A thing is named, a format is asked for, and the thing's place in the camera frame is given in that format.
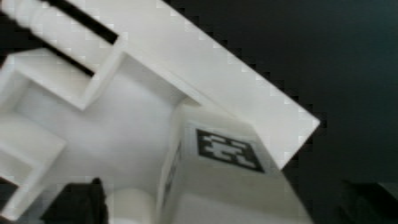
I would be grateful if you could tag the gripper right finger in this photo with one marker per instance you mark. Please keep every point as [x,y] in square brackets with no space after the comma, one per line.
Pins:
[368,203]

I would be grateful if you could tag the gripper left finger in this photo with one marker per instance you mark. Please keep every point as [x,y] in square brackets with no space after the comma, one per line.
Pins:
[79,206]

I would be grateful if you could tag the white chair leg block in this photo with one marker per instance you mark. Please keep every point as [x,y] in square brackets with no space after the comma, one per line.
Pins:
[223,186]

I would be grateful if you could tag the white chair seat block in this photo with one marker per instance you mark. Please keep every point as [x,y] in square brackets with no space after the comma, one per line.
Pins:
[91,90]

